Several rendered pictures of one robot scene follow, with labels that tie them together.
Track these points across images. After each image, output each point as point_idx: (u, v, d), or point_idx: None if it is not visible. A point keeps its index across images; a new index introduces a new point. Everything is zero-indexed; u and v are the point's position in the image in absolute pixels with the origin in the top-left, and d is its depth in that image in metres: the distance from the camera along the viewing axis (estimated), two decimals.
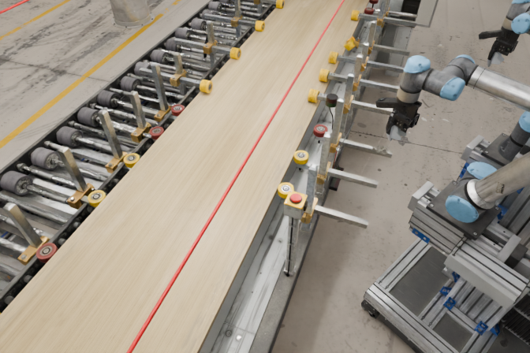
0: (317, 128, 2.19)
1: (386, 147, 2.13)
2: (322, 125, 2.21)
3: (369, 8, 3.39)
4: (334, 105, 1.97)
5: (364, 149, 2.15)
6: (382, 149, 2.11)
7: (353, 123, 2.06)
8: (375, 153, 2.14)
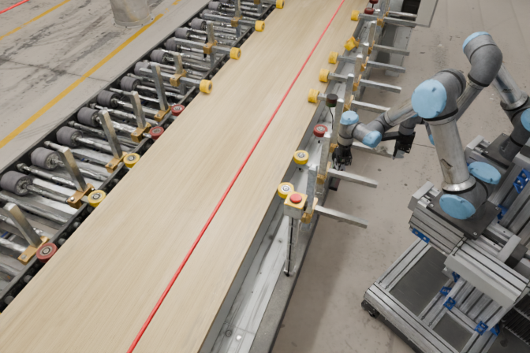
0: (317, 128, 2.19)
1: (386, 147, 2.13)
2: (322, 125, 2.21)
3: (369, 8, 3.39)
4: (334, 105, 1.97)
5: (364, 149, 2.15)
6: (382, 149, 2.11)
7: None
8: (375, 153, 2.14)
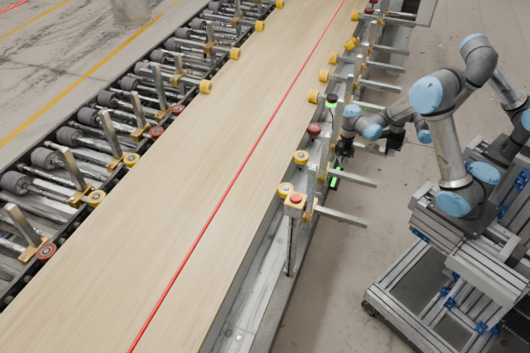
0: (311, 126, 2.20)
1: (378, 146, 2.14)
2: (315, 124, 2.22)
3: (369, 8, 3.39)
4: (334, 105, 1.97)
5: (357, 147, 2.16)
6: (374, 147, 2.12)
7: None
8: (367, 151, 2.15)
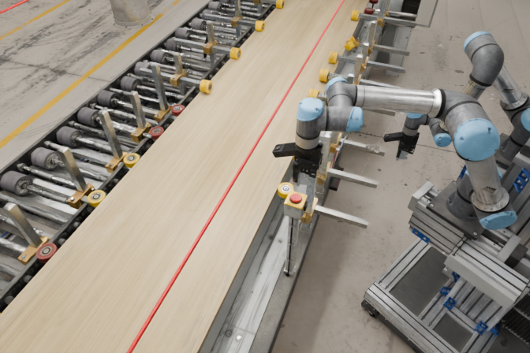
0: None
1: (379, 146, 2.14)
2: None
3: (369, 8, 3.39)
4: None
5: (357, 147, 2.16)
6: (375, 147, 2.12)
7: None
8: (368, 151, 2.15)
